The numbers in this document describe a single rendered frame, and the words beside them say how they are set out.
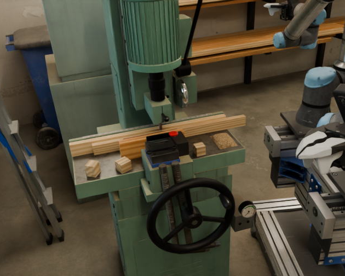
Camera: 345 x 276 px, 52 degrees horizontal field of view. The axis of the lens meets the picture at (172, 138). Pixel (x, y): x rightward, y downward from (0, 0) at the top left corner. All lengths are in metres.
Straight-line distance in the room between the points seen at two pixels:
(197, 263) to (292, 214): 0.73
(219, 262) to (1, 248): 1.37
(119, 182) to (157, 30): 0.50
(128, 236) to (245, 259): 0.92
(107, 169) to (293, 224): 1.15
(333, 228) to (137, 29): 0.88
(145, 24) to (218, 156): 0.51
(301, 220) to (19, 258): 1.60
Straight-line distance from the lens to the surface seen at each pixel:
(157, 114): 1.24
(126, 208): 1.27
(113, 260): 2.15
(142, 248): 1.42
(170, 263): 1.52
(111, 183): 1.20
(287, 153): 1.67
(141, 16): 1.11
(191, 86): 1.46
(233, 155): 1.29
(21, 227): 2.54
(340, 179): 1.35
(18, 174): 2.06
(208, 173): 1.29
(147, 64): 1.14
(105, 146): 1.30
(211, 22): 3.92
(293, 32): 1.71
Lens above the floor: 1.58
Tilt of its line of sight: 30 degrees down
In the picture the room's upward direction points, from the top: 4 degrees counter-clockwise
